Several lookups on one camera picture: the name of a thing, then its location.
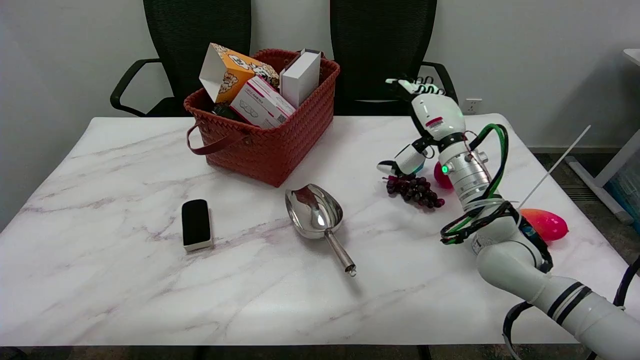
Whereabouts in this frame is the plain white box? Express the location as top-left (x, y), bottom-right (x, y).
top-left (279, 48), bottom-right (322, 109)

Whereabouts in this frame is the dark purple grape bunch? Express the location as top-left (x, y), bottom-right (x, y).
top-left (382, 173), bottom-right (446, 210)

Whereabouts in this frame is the orange and pink toy mango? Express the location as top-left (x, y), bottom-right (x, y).
top-left (519, 208), bottom-right (570, 243)

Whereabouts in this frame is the red woven basket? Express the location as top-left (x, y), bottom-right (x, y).
top-left (183, 48), bottom-right (341, 188)

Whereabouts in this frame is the black mesh office chair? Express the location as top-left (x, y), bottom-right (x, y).
top-left (329, 0), bottom-right (459, 117)
top-left (110, 0), bottom-right (252, 118)

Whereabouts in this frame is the magenta toy apple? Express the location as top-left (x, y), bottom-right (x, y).
top-left (433, 161), bottom-right (455, 190)

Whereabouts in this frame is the black whiteboard eraser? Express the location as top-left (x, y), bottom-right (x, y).
top-left (181, 199), bottom-right (214, 252)

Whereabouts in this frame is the blue storage bin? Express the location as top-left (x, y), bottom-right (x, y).
top-left (602, 150), bottom-right (640, 235)

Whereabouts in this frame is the thin white cable tie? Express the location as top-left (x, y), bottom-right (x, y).
top-left (517, 124), bottom-right (592, 210)

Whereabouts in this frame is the green and black cable bundle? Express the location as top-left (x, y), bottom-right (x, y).
top-left (439, 123), bottom-right (554, 274)

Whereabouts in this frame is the orange popcorn box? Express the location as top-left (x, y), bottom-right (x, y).
top-left (198, 42), bottom-right (280, 105)

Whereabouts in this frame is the shiny metal scoop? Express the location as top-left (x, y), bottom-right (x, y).
top-left (284, 183), bottom-right (358, 277)

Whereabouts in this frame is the dark packet in basket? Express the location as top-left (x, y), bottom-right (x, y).
top-left (210, 101), bottom-right (242, 121)

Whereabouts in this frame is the white desk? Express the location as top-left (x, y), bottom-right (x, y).
top-left (564, 48), bottom-right (640, 226)

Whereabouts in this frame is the white and pink carton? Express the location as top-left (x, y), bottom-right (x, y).
top-left (229, 75), bottom-right (297, 130)

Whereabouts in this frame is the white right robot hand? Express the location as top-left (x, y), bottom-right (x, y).
top-left (377, 77), bottom-right (466, 177)

